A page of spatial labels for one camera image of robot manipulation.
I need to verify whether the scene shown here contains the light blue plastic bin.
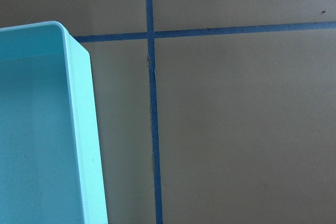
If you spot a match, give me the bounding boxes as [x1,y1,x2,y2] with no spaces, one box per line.
[1,21,108,223]

